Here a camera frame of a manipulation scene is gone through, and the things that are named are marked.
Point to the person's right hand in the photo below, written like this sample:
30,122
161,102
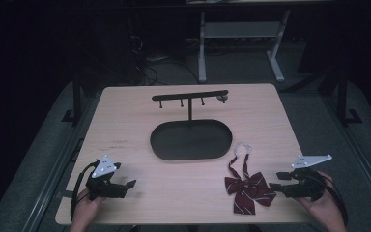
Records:
323,206

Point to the grey metal floor rail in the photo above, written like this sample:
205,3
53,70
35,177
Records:
50,180
364,161

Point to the white metal desk frame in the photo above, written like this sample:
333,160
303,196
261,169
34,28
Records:
241,29

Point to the person's left hand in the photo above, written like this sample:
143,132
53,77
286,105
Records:
88,206

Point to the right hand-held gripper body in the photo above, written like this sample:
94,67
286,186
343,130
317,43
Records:
306,185

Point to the dark red striped bow tie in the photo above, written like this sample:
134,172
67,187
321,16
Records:
249,191

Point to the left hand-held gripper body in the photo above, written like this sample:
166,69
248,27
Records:
104,188

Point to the black metal stand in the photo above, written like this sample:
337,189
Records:
76,100
343,96

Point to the black hook stand with tray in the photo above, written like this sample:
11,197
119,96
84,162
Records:
190,139

